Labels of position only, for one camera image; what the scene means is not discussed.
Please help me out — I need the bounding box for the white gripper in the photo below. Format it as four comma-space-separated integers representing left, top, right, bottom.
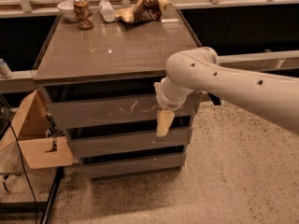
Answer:
154, 81, 187, 137

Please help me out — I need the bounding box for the grey top drawer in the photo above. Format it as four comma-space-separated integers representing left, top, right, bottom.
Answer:
46, 91, 203, 130

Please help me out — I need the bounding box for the grey drawer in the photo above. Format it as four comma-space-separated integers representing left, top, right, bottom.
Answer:
67, 127, 192, 158
46, 91, 203, 130
81, 152, 186, 179

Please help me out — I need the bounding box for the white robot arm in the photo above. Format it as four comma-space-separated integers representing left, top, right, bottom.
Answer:
155, 47, 299, 135

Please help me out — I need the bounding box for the grey bottom drawer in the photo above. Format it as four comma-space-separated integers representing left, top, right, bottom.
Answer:
81, 152, 186, 179

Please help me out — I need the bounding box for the grey drawer cabinet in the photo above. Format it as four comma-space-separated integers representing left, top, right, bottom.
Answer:
35, 7, 200, 167

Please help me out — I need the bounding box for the grey middle drawer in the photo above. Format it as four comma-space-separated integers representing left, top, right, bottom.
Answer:
67, 127, 192, 158

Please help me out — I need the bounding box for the open cardboard box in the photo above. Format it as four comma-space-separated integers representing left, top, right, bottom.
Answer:
0, 91, 74, 169

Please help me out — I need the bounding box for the clear plastic water bottle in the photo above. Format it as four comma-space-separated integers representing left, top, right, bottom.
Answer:
98, 0, 116, 22

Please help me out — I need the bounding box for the white bowl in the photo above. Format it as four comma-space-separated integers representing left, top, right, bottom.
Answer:
57, 0, 77, 21

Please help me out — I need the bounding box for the white can on ledge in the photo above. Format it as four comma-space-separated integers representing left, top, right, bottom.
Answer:
0, 59, 13, 78

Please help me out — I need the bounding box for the black cable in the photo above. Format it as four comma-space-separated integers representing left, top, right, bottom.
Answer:
8, 121, 40, 224

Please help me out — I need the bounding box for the black metal frame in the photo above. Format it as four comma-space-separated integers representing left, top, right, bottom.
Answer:
0, 166, 65, 224

